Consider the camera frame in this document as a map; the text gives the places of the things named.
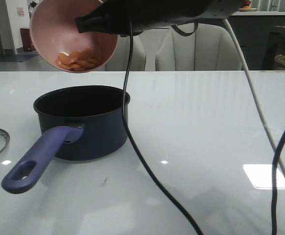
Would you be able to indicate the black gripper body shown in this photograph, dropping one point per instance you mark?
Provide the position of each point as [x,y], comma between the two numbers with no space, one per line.
[129,17]

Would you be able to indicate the orange ham slices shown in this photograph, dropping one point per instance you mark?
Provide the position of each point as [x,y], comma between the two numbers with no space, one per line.
[77,61]

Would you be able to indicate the pink bowl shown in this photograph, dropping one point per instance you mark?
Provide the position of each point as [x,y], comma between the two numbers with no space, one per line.
[53,30]

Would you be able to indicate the dark blue saucepan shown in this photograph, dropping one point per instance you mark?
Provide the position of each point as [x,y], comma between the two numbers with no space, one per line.
[77,124]

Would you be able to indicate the left grey upholstered chair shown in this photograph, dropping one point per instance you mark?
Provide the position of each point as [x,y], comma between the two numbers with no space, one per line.
[119,60]

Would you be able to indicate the grey upholstered chair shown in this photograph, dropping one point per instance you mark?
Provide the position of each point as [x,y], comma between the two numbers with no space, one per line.
[210,48]
[119,60]

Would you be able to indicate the right grey upholstered chair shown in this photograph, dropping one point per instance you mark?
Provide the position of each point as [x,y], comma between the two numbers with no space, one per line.
[210,48]

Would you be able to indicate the red trash bin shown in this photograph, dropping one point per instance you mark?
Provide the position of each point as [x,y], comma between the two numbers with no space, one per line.
[26,39]

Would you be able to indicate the fruit plate on counter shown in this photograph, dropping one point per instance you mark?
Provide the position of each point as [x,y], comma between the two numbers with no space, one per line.
[246,7]

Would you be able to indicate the grey counter cabinet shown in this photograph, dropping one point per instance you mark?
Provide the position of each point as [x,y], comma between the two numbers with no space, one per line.
[261,37]

